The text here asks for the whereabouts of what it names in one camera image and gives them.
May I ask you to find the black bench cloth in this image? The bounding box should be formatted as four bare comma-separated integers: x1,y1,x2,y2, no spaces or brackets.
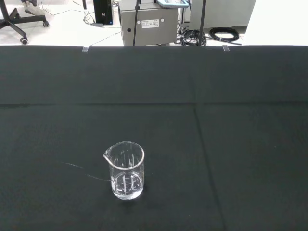
0,45,308,231

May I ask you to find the grey metal cabinet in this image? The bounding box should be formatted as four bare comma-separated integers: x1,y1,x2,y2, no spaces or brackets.
119,2,179,47

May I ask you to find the black tripod pole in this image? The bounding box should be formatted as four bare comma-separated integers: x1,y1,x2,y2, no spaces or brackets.
198,0,207,46
131,0,141,46

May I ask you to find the thin white thread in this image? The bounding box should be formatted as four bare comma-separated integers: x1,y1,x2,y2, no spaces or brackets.
61,161,113,181

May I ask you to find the blue-edged tablet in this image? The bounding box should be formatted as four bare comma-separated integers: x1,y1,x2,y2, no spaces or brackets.
155,0,189,8

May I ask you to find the black computer tower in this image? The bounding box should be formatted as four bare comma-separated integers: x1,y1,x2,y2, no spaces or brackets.
93,0,114,26

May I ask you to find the pale grey cabinet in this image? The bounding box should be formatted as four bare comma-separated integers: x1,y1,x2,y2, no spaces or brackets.
179,0,256,27

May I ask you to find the person's foot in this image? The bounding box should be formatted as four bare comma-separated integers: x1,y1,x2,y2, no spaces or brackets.
23,0,46,15

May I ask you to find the black office chair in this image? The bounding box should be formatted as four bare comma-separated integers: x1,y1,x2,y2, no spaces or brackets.
0,0,50,45

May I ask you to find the black floor cable bundle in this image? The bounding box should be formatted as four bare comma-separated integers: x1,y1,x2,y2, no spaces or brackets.
177,25,207,47

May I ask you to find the coiled black cable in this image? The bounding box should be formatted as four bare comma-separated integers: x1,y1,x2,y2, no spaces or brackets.
208,27,242,46

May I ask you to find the grey floor cable with adapter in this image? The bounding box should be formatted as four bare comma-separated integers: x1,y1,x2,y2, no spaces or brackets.
83,11,105,27

